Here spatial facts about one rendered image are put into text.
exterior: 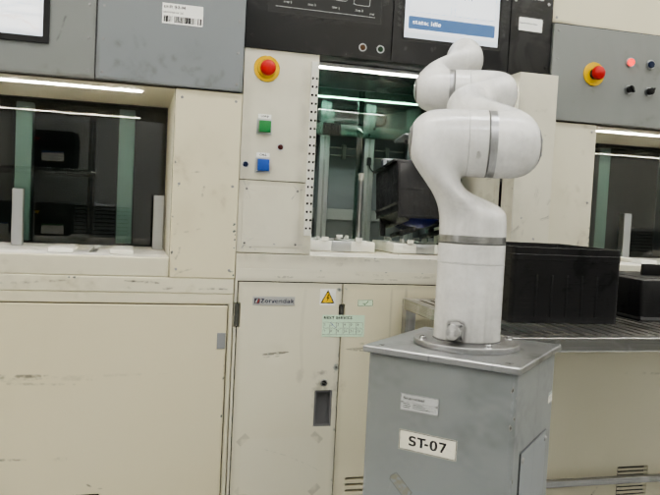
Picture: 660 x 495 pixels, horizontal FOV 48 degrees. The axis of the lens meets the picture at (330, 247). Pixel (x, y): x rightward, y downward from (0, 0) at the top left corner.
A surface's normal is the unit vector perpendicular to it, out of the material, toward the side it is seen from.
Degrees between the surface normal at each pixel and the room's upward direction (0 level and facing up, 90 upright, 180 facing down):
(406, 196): 81
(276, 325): 90
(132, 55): 90
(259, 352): 91
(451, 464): 90
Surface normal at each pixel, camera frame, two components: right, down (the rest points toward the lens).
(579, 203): 0.26, 0.07
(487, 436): -0.50, 0.02
